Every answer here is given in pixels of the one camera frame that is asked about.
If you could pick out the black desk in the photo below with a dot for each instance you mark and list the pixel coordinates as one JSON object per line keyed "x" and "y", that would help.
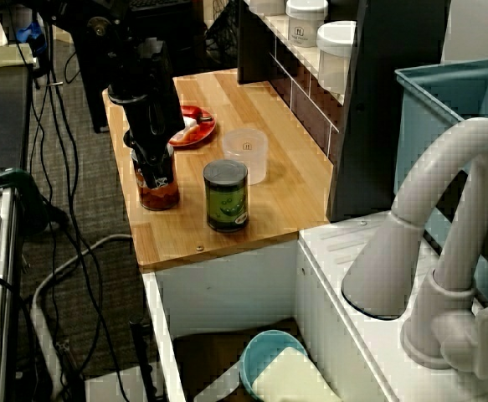
{"x": 1, "y": 125}

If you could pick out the large white-lidded plastic jar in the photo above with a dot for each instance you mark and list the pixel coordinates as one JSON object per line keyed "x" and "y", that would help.
{"x": 333, "y": 63}

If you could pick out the red plate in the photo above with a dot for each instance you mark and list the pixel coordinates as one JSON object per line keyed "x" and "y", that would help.
{"x": 203, "y": 132}

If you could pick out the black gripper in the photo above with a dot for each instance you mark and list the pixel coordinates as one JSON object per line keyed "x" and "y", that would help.
{"x": 151, "y": 121}

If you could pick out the white and orange sushi toy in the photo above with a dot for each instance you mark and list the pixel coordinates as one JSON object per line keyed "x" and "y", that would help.
{"x": 190, "y": 122}

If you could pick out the green bar clamp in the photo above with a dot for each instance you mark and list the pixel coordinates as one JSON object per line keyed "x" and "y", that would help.
{"x": 13, "y": 178}

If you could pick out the light blue bowl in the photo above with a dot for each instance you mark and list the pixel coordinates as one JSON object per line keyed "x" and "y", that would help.
{"x": 264, "y": 347}

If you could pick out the beans can orange label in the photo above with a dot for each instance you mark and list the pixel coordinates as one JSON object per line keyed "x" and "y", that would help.
{"x": 160, "y": 199}

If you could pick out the grey toy faucet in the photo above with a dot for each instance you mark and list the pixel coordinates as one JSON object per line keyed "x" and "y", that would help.
{"x": 411, "y": 243}

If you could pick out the translucent plastic cup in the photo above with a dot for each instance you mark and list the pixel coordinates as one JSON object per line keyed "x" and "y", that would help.
{"x": 256, "y": 146}

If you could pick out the peas can green label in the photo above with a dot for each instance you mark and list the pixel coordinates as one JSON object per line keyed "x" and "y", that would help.
{"x": 227, "y": 205}

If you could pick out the teal plastic bin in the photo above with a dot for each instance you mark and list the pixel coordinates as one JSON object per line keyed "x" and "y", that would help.
{"x": 419, "y": 138}

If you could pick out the cream plastic jug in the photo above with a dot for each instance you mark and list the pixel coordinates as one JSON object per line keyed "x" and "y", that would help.
{"x": 289, "y": 377}

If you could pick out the black tiled backsplash shelf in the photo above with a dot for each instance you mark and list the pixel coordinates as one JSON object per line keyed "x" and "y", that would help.
{"x": 373, "y": 125}

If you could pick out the small white-lidded plastic jar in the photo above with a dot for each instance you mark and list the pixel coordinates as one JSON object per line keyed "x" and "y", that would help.
{"x": 306, "y": 29}

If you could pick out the white sink unit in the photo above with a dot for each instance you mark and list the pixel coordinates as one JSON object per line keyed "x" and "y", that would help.
{"x": 227, "y": 289}

